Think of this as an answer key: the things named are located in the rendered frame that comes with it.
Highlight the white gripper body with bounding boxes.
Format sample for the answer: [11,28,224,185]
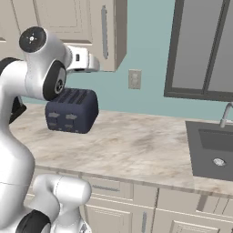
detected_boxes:
[86,50,101,73]

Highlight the beige base cabinet door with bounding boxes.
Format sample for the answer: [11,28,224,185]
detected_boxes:
[151,208,233,233]
[83,197,157,233]

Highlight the dark blue toaster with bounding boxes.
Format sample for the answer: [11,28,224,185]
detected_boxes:
[45,87,100,135]

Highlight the dark grey framed window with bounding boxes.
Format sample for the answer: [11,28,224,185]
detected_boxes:
[163,0,233,103]

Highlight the beige drawer front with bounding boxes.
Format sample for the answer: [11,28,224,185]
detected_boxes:
[81,175,135,201]

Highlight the silver tap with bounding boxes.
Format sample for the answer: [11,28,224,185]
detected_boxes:
[218,102,233,128]

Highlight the dark grey sink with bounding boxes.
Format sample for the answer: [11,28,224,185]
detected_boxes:
[185,120,233,182]

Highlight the beige sink front panel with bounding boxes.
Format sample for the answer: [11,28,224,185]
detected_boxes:
[156,187,202,214]

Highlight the grey wall cabinet handle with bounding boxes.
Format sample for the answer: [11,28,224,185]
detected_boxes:
[101,5,109,60]

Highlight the beige wall cabinet carcass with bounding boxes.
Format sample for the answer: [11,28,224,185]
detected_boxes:
[114,0,128,73]

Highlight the beige wall cabinet door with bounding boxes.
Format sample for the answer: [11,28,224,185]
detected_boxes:
[0,0,36,59]
[34,0,118,73]

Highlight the beige wall outlet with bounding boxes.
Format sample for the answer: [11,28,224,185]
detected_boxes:
[127,68,143,90]

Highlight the grey drawer handle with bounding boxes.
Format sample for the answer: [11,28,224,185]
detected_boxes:
[91,184,121,193]

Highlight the grey base cabinet handle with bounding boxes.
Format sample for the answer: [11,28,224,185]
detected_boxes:
[141,211,148,233]

